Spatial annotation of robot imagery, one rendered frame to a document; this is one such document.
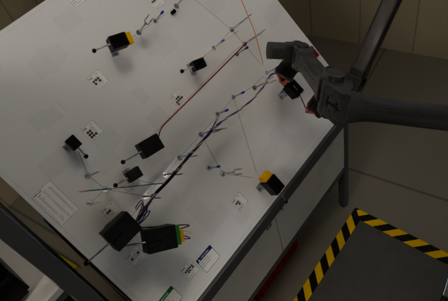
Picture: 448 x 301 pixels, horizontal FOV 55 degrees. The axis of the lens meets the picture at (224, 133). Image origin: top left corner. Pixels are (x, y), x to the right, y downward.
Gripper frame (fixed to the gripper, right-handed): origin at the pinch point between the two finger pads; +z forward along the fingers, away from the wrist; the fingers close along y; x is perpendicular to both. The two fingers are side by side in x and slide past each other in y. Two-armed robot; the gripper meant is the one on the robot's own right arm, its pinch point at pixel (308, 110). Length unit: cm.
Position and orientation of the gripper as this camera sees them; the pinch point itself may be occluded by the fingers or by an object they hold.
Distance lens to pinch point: 168.9
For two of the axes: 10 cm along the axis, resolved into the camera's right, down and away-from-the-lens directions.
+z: -3.2, 2.6, 9.1
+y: -5.7, 7.1, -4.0
